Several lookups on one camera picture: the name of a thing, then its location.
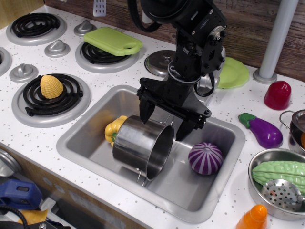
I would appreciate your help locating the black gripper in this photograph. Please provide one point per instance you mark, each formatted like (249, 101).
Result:
(177, 98)

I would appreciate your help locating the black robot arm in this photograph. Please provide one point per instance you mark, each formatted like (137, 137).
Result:
(200, 30)

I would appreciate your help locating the stainless steel pot lid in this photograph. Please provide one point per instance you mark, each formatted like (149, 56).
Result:
(157, 62)

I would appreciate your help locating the silver toy sink basin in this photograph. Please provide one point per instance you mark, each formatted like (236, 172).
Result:
(177, 189)

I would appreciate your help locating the small steel pot right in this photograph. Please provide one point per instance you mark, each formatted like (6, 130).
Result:
(297, 130)

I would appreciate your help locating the silver toy faucet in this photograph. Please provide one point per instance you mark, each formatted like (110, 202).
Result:
(204, 86)

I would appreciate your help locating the yellow toy bell pepper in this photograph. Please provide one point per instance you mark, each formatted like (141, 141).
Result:
(113, 128)

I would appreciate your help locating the purple striped toy onion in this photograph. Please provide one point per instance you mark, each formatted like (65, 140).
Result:
(205, 158)

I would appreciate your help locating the green toy plate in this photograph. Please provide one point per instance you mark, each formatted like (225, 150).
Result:
(233, 74)

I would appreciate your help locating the middle black coil burner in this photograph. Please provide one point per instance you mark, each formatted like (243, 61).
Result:
(96, 60)

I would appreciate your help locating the black coil burner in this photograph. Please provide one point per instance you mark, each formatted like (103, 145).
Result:
(31, 108)
(96, 60)

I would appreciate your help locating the green toy cutting board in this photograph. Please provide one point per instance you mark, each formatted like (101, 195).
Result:
(113, 41)

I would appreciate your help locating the purple toy eggplant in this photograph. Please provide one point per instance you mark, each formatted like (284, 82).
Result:
(267, 135)

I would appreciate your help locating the red toy pepper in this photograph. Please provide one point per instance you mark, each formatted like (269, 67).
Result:
(278, 95)

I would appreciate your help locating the yellow toy corn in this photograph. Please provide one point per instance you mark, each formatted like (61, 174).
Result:
(50, 87)

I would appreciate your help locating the silver stove knob back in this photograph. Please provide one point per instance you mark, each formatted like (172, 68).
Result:
(83, 28)

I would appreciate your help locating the silver stove knob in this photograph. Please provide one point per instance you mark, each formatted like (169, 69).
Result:
(83, 28)
(23, 73)
(57, 49)

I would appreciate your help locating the steel bowl right front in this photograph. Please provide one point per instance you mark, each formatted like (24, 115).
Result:
(255, 188)

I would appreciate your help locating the silver stove knob middle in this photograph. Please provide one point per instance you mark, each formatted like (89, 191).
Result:
(57, 49)

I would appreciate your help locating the white slotted spatula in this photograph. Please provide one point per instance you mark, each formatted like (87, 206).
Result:
(99, 8)

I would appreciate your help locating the orange toy carrot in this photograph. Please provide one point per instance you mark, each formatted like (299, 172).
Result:
(255, 218)

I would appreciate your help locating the front black coil burner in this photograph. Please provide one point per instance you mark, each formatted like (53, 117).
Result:
(31, 108)

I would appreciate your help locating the steel slotted spoon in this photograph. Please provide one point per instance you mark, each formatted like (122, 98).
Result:
(283, 194)

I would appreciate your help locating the green toy bitter gourd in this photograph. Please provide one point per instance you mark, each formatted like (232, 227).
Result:
(291, 171)

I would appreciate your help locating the silver stove knob front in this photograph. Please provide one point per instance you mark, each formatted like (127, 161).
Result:
(23, 73)

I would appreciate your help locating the back left coil burner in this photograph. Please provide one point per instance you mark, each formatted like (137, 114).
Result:
(36, 29)

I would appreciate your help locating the grey vertical pole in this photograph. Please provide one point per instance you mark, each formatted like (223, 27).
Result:
(266, 73)

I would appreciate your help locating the silver oven knob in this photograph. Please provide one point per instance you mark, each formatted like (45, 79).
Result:
(8, 165)

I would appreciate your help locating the yellow cloth piece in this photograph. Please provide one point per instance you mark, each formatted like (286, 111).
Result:
(35, 216)

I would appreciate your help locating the far left burner edge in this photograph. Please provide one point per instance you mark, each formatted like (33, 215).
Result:
(5, 61)

